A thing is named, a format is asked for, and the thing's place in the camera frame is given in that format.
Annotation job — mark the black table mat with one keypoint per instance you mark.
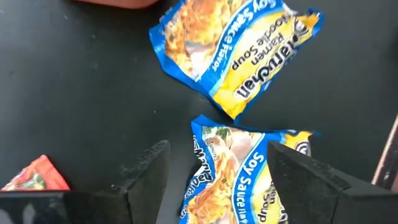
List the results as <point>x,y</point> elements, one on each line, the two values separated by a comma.
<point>77,77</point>

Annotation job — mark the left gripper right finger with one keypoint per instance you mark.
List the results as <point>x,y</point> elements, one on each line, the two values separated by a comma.
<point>311,193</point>

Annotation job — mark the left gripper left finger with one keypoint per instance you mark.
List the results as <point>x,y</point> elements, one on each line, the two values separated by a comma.
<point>140,186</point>

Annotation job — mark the orange Maruchan ramen packet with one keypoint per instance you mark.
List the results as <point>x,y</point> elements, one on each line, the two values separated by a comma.
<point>37,177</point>

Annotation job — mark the blue Maruchan ramen packet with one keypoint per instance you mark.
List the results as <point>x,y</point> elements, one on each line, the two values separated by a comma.
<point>236,56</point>
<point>224,174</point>

